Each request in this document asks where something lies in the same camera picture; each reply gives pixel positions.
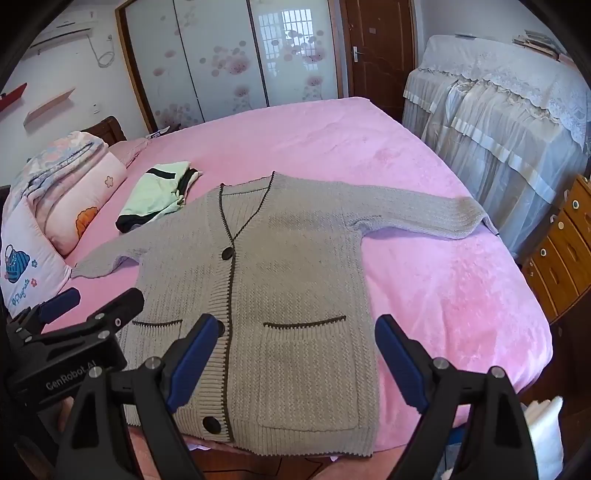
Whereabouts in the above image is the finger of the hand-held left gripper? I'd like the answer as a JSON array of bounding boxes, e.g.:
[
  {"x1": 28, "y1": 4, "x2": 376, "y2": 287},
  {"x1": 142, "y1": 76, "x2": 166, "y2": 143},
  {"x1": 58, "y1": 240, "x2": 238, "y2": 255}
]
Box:
[
  {"x1": 28, "y1": 289, "x2": 145, "y2": 345},
  {"x1": 7, "y1": 288, "x2": 81, "y2": 341}
]

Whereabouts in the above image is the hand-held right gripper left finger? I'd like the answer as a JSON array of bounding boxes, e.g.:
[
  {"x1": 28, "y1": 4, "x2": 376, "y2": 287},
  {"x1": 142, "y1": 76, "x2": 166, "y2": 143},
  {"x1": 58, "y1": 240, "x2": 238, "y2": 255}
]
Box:
[{"x1": 55, "y1": 313, "x2": 227, "y2": 480}]

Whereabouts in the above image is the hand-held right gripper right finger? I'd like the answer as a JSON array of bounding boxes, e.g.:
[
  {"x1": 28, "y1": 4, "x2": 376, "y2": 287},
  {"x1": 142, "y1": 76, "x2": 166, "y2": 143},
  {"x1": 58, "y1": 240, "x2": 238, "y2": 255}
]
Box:
[{"x1": 374, "y1": 314, "x2": 541, "y2": 480}]

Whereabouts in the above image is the beige knit cardigan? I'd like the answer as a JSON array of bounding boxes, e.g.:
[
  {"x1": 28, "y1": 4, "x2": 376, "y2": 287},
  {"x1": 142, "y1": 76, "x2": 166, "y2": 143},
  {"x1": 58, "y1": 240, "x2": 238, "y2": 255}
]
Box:
[{"x1": 70, "y1": 172, "x2": 499, "y2": 459}]

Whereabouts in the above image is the white pillow with bag print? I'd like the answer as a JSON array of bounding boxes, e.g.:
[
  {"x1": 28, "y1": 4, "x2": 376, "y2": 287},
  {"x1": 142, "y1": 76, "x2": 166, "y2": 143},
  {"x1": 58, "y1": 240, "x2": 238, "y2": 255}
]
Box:
[{"x1": 0, "y1": 198, "x2": 72, "y2": 319}]

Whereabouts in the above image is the pink flower print pillow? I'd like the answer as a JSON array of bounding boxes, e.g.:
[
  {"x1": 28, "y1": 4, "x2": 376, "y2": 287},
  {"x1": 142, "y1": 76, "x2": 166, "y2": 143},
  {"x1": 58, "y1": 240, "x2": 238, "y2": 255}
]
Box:
[{"x1": 25, "y1": 150, "x2": 127, "y2": 258}]

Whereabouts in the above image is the green and black folded garment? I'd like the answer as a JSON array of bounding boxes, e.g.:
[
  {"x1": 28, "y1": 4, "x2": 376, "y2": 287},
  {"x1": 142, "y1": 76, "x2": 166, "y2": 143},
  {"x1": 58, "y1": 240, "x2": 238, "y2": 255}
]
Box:
[{"x1": 115, "y1": 161, "x2": 204, "y2": 233}]

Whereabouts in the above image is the folded floral quilt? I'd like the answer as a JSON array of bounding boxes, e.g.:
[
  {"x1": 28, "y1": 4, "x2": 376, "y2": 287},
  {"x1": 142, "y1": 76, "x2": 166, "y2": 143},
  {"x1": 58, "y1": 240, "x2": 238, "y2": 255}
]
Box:
[{"x1": 9, "y1": 130, "x2": 109, "y2": 208}]

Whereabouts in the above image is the pink striped pillow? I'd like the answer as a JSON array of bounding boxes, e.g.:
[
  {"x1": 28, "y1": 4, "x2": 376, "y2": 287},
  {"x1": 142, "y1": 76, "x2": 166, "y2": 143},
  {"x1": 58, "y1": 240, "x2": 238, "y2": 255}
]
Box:
[{"x1": 112, "y1": 137, "x2": 153, "y2": 168}]

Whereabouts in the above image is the white padded object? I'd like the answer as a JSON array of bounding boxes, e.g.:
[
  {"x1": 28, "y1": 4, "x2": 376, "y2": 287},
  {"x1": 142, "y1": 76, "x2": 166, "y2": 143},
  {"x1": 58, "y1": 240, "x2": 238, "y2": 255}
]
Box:
[{"x1": 522, "y1": 397, "x2": 566, "y2": 480}]

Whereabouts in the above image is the wooden headboard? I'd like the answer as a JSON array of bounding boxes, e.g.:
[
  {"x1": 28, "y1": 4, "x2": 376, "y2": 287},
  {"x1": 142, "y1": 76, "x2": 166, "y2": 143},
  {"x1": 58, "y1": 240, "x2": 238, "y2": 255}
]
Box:
[{"x1": 81, "y1": 115, "x2": 127, "y2": 145}]

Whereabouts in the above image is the wooden drawer cabinet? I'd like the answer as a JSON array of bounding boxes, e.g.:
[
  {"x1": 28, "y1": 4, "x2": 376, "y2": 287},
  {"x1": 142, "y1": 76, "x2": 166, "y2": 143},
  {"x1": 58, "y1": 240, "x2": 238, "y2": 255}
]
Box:
[{"x1": 522, "y1": 174, "x2": 591, "y2": 324}]

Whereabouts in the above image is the bed with pink sheet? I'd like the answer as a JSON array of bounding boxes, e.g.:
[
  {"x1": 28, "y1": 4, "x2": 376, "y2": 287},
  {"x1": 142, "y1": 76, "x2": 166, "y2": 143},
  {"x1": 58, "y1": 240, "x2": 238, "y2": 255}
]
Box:
[{"x1": 44, "y1": 96, "x2": 553, "y2": 455}]

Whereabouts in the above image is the lace covered furniture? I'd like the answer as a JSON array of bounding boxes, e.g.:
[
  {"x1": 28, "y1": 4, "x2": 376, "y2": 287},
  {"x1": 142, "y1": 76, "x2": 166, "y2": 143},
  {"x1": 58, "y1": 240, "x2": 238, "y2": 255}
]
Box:
[{"x1": 402, "y1": 34, "x2": 591, "y2": 259}]

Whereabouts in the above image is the white air conditioner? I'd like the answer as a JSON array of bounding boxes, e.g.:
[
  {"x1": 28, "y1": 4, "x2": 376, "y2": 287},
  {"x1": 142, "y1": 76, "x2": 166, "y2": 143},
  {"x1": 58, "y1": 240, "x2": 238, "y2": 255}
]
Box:
[{"x1": 30, "y1": 18, "x2": 93, "y2": 49}]

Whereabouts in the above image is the floral sliding door wardrobe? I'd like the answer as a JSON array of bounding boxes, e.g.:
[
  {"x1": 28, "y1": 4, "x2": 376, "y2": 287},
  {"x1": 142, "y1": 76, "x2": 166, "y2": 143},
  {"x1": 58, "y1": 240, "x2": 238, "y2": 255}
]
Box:
[{"x1": 115, "y1": 0, "x2": 345, "y2": 134}]

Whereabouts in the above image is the brown wooden door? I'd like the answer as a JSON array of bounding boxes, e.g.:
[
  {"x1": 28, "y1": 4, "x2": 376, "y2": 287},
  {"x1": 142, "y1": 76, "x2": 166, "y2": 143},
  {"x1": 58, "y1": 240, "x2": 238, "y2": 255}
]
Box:
[{"x1": 339, "y1": 0, "x2": 419, "y2": 123}]

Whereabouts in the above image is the stack of books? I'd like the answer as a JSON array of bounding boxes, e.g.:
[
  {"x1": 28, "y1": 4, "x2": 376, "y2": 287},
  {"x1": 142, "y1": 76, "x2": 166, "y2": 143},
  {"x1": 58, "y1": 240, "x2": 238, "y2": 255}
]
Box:
[{"x1": 512, "y1": 30, "x2": 561, "y2": 58}]

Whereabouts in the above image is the wooden wall shelf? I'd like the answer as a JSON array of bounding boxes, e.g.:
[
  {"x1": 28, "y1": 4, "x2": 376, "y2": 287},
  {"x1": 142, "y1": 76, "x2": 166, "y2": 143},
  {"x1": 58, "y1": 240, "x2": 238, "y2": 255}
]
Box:
[{"x1": 24, "y1": 89, "x2": 76, "y2": 126}]

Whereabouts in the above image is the red wall shelf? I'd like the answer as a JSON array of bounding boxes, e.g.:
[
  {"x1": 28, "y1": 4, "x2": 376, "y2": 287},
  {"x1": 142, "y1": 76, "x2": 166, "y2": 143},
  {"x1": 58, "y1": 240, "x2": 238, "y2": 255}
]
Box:
[{"x1": 0, "y1": 83, "x2": 28, "y2": 112}]

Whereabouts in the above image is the white air conditioner cable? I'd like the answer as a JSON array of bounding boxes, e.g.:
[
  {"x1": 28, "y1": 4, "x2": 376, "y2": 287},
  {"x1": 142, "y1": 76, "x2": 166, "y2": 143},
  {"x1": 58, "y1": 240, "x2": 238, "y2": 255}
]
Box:
[{"x1": 95, "y1": 34, "x2": 116, "y2": 69}]

